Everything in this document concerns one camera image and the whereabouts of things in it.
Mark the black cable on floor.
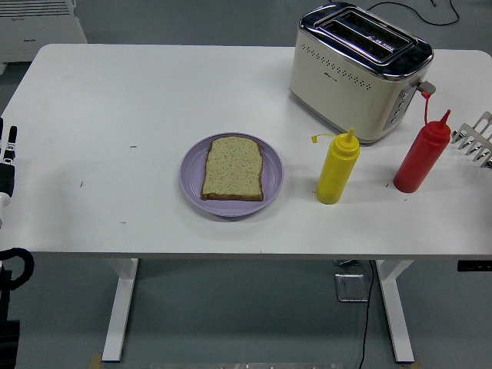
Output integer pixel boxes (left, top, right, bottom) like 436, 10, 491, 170
364, 0, 460, 27

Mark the yellow squeeze bottle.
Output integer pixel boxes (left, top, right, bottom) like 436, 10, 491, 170
310, 127, 361, 205

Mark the cream and chrome toaster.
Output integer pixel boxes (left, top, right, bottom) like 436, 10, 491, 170
288, 2, 437, 146

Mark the white appliance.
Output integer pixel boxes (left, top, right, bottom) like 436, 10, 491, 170
0, 0, 88, 74

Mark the black cable under table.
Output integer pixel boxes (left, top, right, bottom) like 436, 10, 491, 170
357, 260, 376, 369

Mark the black table control panel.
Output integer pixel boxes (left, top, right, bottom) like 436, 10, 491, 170
457, 260, 492, 272

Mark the slice of bread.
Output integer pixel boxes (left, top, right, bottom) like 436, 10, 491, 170
200, 136, 265, 202

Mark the silver metal rack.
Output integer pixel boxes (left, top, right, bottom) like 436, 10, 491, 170
450, 111, 492, 169

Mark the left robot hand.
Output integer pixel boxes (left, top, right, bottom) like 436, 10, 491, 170
0, 117, 19, 228

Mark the red squeeze bottle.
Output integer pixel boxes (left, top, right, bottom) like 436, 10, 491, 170
392, 91, 453, 194

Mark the white table leg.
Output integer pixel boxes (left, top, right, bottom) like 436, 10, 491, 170
100, 258, 140, 363
374, 260, 416, 364

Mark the metal floor box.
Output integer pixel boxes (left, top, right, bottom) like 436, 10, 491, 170
334, 272, 370, 303

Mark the purple plate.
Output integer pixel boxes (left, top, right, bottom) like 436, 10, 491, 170
179, 132, 285, 219

